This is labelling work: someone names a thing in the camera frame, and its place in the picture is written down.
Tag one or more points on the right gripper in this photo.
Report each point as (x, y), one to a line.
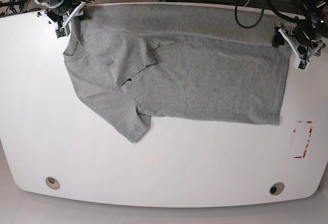
(60, 16)

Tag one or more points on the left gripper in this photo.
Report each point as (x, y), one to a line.
(301, 43)

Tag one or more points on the grey T-shirt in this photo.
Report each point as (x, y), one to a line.
(129, 63)

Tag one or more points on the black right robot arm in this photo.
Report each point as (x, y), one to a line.
(54, 3)

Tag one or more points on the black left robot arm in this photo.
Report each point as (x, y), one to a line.
(315, 16)

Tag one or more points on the red tape marking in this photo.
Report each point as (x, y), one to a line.
(301, 138)

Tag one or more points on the right table grommet hole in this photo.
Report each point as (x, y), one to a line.
(276, 188)

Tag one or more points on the table grommet hole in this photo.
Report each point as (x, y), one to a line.
(276, 188)
(52, 183)

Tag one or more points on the left table grommet hole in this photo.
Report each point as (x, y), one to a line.
(52, 183)

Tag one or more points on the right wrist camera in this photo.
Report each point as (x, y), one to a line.
(62, 32)

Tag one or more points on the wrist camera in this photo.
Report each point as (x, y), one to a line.
(62, 32)
(301, 64)

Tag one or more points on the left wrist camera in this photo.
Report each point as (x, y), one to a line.
(301, 64)

